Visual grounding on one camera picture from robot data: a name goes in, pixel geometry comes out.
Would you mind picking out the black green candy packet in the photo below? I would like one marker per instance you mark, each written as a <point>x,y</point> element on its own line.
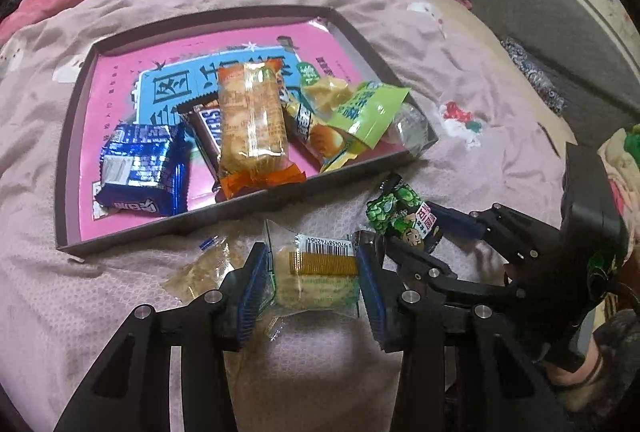
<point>400,212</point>

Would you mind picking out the dark patterned cloth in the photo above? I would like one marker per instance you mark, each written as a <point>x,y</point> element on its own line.
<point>535,77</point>

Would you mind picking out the brown chocolate bar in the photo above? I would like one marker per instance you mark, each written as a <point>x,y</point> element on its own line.
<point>205,127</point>

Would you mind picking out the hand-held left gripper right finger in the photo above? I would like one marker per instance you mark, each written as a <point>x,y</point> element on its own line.
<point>375,297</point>

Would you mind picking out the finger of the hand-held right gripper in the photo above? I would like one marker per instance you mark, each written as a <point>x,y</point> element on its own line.
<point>452,218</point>
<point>430,269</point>

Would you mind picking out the clear-wrapped pink pastry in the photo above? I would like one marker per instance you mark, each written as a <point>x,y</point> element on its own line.
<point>412,127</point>

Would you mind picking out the blue snack packet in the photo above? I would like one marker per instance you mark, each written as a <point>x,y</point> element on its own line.
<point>140,162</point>

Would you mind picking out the lilac printed bed cover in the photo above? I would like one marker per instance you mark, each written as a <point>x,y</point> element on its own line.
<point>30,312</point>

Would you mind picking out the yellow snack bar packet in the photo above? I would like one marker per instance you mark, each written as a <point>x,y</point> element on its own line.
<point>302,120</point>

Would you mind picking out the green pastry packet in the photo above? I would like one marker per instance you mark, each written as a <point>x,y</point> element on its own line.
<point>365,112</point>

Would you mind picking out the person's right forearm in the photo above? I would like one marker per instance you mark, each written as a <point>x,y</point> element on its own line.
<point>625,337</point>

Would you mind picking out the orange-ended cake packet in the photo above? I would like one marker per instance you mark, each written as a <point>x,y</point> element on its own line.
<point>250,122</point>

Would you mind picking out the clear packet with gold label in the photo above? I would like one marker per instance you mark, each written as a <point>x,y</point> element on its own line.
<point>315,282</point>

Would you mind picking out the person's right hand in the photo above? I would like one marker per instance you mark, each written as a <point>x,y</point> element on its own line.
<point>580,379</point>

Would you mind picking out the pink book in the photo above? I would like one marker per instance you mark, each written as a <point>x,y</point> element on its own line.
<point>120,82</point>

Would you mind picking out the dark shallow box tray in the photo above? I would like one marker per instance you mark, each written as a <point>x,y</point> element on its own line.
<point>74,137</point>

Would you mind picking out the small clear flaky pastry packet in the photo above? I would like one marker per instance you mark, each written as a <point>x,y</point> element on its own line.
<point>205,272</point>

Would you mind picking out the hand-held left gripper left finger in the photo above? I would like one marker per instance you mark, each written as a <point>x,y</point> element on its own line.
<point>252,292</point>

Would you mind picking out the small black flat object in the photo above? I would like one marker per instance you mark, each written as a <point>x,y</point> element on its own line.
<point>548,140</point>

